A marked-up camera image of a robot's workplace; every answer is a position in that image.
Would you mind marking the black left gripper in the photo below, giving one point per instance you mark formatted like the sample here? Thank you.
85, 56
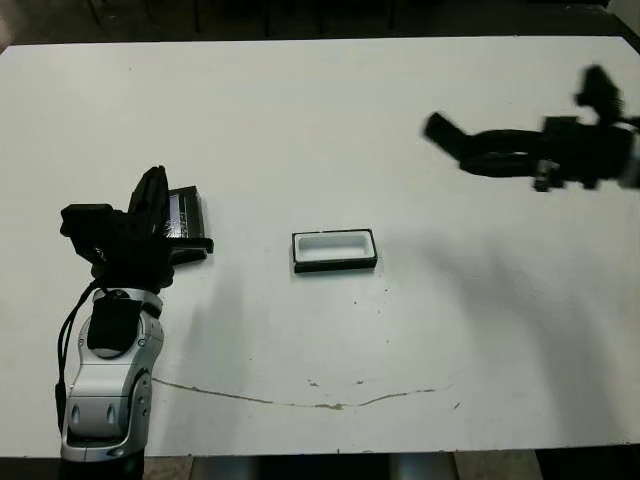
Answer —
140, 262

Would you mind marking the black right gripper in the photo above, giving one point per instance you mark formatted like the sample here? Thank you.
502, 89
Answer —
590, 155

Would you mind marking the black box lid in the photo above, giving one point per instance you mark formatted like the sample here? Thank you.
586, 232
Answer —
190, 212

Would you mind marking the black box base white insert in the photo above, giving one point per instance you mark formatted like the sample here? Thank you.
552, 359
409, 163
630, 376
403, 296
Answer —
332, 266

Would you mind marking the grey cylindrical leg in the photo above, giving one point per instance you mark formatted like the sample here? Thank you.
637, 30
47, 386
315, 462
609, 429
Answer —
225, 470
425, 469

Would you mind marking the black left wrist camera housing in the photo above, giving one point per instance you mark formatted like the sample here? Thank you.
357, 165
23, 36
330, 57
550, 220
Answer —
87, 227

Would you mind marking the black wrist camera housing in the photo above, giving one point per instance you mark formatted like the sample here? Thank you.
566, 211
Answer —
597, 90
87, 227

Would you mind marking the black right wrist camera housing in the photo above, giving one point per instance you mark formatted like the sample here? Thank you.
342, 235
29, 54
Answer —
597, 90

